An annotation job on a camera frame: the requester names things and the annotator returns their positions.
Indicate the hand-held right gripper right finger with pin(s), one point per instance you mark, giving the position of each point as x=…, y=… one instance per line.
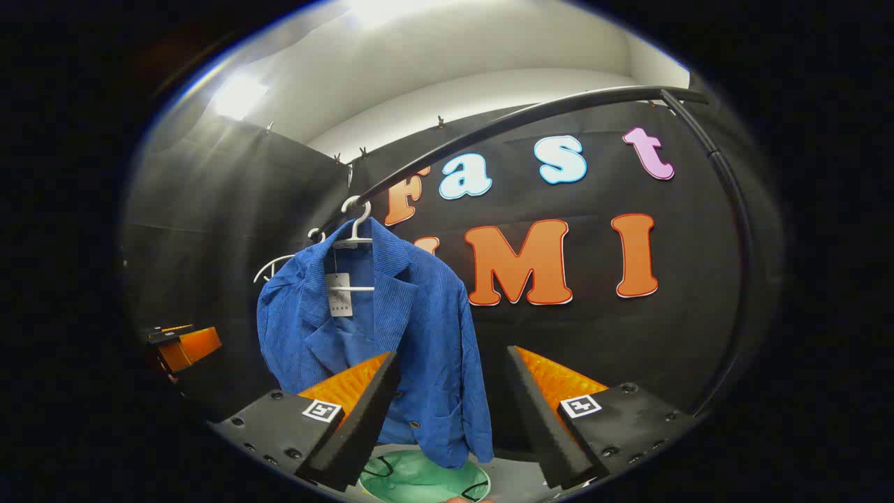
x=541, y=426

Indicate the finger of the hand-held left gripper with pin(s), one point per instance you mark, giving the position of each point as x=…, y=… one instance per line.
x=192, y=346

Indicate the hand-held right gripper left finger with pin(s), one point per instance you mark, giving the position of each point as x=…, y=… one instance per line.
x=363, y=426

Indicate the green laundry hamper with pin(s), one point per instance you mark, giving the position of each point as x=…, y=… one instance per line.
x=419, y=482

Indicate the white plastic hanger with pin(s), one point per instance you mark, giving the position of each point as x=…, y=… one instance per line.
x=353, y=242
x=269, y=265

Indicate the black metal clothes rack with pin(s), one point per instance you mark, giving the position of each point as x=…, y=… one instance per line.
x=531, y=115

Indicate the black backdrop cloth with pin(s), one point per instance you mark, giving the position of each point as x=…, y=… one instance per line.
x=594, y=335
x=209, y=230

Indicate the ceiling light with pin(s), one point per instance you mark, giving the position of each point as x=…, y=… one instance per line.
x=237, y=94
x=391, y=8

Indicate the row of small backdrop clips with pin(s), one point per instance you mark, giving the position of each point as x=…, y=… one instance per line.
x=440, y=121

